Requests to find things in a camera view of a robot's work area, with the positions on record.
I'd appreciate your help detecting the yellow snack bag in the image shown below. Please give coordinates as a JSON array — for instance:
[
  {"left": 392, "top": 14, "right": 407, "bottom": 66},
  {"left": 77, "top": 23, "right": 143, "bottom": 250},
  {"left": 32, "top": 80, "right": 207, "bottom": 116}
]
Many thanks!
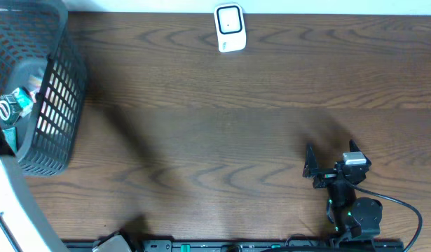
[{"left": 27, "top": 68, "right": 44, "bottom": 103}]

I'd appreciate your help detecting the teal wet wipes pack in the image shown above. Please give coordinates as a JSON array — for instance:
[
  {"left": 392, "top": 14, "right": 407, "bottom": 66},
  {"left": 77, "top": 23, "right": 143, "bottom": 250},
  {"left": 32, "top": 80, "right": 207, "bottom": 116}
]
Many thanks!
[{"left": 2, "top": 127, "right": 18, "bottom": 153}]

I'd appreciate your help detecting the grey plastic mesh basket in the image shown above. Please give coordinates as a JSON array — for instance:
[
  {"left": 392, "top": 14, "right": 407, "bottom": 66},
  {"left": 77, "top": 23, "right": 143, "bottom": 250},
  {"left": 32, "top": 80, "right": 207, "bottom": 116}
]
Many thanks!
[{"left": 0, "top": 1, "right": 88, "bottom": 177}]

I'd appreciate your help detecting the black mounting rail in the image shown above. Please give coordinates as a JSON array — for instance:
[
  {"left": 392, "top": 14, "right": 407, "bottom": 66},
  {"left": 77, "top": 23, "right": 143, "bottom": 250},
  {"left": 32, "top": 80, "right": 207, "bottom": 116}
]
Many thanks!
[{"left": 134, "top": 237, "right": 404, "bottom": 252}]

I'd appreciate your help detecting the white barcode scanner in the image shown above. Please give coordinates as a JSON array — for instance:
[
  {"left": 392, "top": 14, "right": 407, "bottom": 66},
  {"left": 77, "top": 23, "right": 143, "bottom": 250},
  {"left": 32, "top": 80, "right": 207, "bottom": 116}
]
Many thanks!
[{"left": 214, "top": 3, "right": 247, "bottom": 53}]

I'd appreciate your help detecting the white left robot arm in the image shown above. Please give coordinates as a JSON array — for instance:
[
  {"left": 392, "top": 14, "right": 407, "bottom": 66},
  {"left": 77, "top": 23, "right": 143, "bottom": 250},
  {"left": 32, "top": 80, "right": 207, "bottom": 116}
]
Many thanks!
[{"left": 0, "top": 128, "right": 68, "bottom": 251}]

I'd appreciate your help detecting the dark green snack pack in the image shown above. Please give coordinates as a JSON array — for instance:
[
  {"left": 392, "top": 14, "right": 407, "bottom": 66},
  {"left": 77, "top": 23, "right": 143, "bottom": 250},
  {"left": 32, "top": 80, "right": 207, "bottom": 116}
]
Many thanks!
[{"left": 0, "top": 94, "right": 22, "bottom": 125}]

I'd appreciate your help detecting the green Kleenex tissue pack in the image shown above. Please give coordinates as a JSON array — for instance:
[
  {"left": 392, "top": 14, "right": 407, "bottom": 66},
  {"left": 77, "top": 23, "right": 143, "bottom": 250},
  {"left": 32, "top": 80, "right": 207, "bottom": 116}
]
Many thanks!
[{"left": 12, "top": 87, "right": 34, "bottom": 117}]

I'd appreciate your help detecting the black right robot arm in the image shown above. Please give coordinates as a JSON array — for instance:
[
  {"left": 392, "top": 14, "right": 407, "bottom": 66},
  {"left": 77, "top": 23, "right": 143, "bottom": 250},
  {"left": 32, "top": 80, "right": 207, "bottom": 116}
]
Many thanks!
[{"left": 303, "top": 140, "right": 383, "bottom": 247}]

